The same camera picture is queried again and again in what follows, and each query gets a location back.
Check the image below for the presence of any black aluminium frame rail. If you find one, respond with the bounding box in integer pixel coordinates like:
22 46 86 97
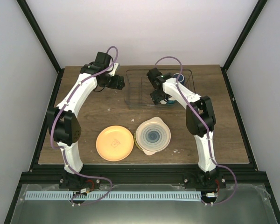
21 164 269 187

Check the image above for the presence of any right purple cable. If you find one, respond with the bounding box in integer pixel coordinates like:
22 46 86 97
154 56 238 207

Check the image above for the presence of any blue enamel mug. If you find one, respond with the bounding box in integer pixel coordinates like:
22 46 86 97
173 73 185 85

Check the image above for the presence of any white ceramic bowl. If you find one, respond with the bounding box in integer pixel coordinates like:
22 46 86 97
165 97 176 105

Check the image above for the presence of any purple cable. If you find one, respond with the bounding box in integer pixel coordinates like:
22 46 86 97
154 56 238 207
49 45 119 207

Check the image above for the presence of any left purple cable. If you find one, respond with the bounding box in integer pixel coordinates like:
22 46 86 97
49 45 119 207

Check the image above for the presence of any yellow patterned plate underneath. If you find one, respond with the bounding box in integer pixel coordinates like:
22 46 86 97
133 130 143 151

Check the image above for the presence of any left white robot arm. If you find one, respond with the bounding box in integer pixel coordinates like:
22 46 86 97
46 52 125 189

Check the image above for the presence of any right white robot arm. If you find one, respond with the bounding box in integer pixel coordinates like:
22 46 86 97
147 68 217 188

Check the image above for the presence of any dark wire dish rack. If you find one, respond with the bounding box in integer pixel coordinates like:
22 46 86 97
124 69 196 109

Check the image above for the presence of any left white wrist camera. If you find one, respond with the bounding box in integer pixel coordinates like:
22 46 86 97
108 63 120 76

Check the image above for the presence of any light blue slotted cable duct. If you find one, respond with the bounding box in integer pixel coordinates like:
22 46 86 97
25 191 202 202

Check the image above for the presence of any orange plastic plate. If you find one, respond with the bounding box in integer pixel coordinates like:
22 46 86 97
96 126 134 161

